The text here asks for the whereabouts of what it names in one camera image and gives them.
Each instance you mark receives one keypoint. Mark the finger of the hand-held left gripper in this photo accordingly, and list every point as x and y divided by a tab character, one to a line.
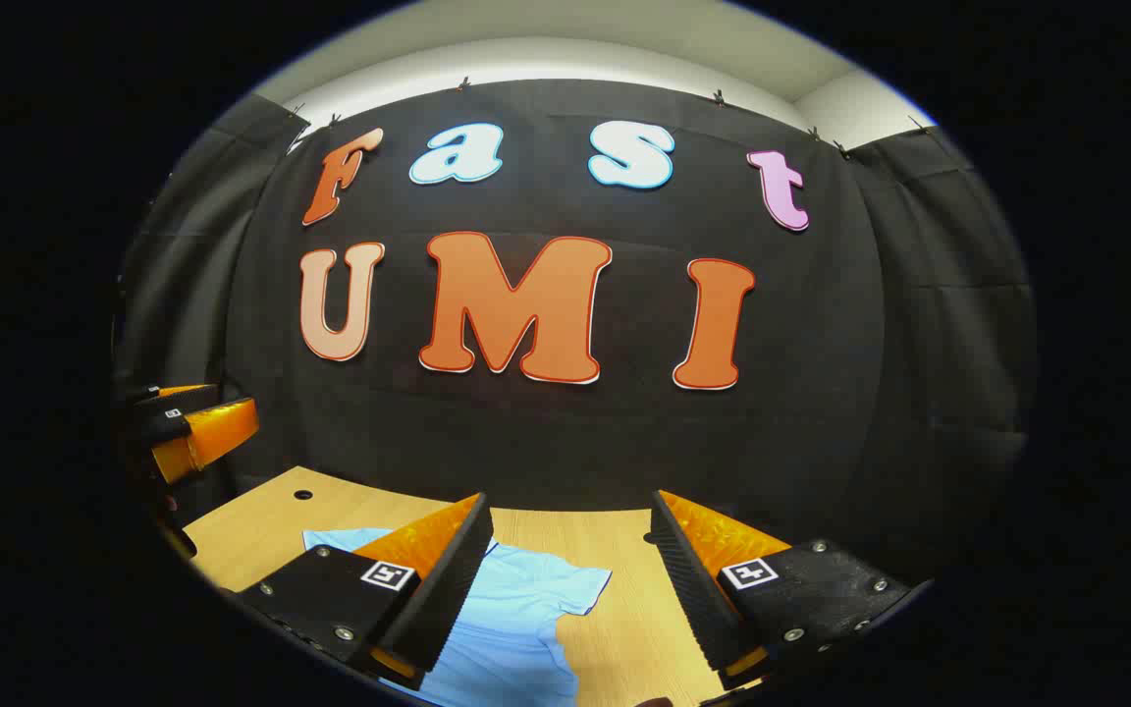
217	432
178	396

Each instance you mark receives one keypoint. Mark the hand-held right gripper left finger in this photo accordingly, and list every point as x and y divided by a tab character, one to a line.
448	599

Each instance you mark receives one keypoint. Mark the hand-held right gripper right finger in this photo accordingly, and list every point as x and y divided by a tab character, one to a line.
688	579

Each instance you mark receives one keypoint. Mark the light blue T-shirt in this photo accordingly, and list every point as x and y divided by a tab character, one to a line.
526	609

